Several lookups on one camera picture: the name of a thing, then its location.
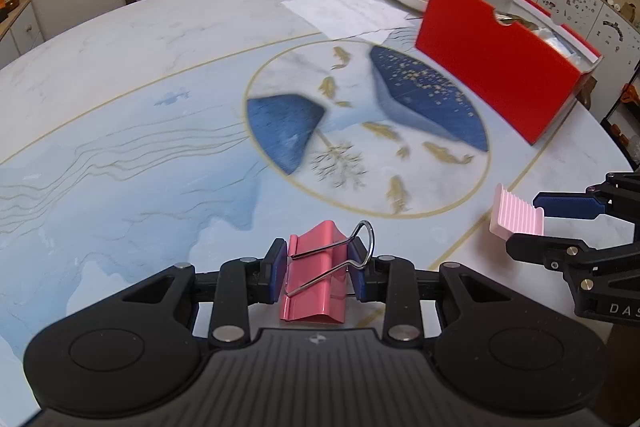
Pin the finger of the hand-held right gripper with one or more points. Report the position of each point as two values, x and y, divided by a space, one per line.
545 249
570 206

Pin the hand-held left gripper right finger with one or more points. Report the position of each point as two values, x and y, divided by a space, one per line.
358 272

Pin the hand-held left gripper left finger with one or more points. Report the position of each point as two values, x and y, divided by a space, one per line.
276 271

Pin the pink binder clip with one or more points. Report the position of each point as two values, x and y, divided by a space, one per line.
315 277

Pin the pink ribbed block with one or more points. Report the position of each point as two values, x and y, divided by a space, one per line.
515 217

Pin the red cardboard box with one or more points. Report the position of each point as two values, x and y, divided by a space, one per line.
492 67

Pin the small white sachet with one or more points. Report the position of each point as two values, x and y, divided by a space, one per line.
562 44

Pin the white paper sheet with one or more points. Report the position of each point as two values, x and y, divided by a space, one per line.
345 14

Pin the white wooden sideboard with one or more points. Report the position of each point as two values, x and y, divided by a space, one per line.
22 32

